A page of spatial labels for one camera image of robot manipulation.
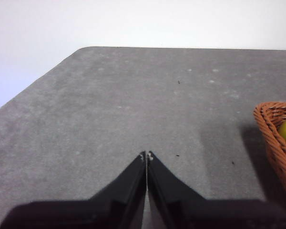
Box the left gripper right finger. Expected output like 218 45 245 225
146 150 286 229

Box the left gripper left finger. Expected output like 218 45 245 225
0 150 147 229

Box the brown wicker basket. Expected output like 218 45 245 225
253 102 286 199

